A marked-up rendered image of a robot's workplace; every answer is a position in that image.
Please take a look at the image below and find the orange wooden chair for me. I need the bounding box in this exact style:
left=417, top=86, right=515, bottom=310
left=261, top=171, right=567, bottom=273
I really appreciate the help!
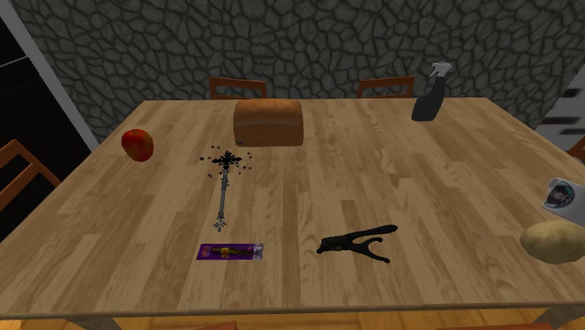
left=0, top=138, right=63, bottom=214
left=356, top=75, right=416, bottom=99
left=195, top=321, right=239, bottom=330
left=208, top=76, right=268, bottom=100
left=566, top=136, right=585, bottom=164

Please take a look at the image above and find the dark window with grey frame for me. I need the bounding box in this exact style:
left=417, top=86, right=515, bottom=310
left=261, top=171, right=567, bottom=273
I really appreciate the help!
left=0, top=8, right=99, bottom=244

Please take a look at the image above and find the tan potato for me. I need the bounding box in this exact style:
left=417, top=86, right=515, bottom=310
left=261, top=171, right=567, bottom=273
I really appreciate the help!
left=519, top=219, right=585, bottom=265

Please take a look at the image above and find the black pliers-shaped tool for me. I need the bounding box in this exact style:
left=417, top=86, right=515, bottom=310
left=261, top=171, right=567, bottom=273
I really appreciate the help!
left=316, top=224, right=399, bottom=264

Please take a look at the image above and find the black spray bottle white trigger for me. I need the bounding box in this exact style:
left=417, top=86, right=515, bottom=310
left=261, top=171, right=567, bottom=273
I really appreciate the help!
left=411, top=62, right=453, bottom=123

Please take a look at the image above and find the purple flat packet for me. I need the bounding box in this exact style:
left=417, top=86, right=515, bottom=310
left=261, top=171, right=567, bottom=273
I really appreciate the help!
left=195, top=243, right=264, bottom=262

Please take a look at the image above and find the red apple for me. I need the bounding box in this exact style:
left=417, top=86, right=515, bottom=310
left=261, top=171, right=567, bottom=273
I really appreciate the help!
left=120, top=128, right=155, bottom=163

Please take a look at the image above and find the ornate black and grey wand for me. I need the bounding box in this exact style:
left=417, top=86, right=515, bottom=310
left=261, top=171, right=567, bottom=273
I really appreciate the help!
left=199, top=145, right=253, bottom=233

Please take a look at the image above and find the wooden dining table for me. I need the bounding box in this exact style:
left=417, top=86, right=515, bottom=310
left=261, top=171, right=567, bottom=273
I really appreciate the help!
left=0, top=97, right=585, bottom=330

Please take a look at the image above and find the brown bread loaf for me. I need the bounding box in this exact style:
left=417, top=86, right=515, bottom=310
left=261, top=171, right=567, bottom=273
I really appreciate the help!
left=232, top=98, right=305, bottom=148

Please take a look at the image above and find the white mug with dark print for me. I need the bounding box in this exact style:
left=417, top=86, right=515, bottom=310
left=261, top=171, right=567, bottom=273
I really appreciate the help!
left=541, top=176, right=585, bottom=227

